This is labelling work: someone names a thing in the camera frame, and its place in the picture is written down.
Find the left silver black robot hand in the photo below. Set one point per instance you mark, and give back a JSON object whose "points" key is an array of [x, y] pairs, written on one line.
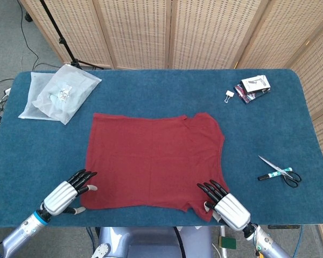
{"points": [[60, 199]]}

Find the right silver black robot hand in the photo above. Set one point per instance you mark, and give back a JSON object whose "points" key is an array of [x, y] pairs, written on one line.
{"points": [[231, 211]]}

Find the red t-shirt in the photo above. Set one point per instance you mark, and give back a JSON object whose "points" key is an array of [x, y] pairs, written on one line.
{"points": [[153, 161]]}

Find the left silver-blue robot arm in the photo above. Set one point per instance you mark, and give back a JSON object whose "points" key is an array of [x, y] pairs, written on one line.
{"points": [[24, 228]]}

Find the white pole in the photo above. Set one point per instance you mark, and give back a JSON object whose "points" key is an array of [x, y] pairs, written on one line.
{"points": [[223, 236]]}

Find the green block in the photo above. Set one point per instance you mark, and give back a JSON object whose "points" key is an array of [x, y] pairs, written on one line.
{"points": [[227, 243]]}

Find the black marker with teal label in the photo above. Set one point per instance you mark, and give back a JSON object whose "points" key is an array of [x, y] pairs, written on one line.
{"points": [[269, 175]]}

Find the silver-blue robot torso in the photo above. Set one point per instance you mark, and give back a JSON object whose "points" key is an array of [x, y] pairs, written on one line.
{"points": [[150, 242]]}

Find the flat translucent plastic bag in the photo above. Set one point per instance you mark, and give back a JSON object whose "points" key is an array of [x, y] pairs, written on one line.
{"points": [[33, 107]]}

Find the plastic bag with white garment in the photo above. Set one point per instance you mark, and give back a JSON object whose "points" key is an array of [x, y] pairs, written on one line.
{"points": [[67, 94]]}

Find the dark box with red print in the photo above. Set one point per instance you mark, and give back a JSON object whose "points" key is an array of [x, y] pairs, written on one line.
{"points": [[246, 98]]}

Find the white binder clip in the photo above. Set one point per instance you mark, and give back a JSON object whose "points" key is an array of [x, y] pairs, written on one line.
{"points": [[229, 94]]}

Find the white power adapter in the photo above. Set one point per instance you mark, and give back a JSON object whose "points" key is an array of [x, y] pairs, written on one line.
{"points": [[7, 91]]}

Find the white and black box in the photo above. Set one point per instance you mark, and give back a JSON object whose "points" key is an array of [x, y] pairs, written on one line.
{"points": [[254, 84]]}

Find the blue carpet table cover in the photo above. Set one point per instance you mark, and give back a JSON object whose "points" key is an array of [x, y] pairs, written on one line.
{"points": [[164, 88]]}

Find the black tripod stand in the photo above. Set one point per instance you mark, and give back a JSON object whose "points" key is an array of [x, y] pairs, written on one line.
{"points": [[60, 40]]}

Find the black office chair base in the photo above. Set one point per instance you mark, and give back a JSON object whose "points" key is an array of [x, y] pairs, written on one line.
{"points": [[28, 18]]}

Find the white metal bracket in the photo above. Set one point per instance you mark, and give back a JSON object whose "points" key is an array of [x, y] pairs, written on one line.
{"points": [[102, 250]]}

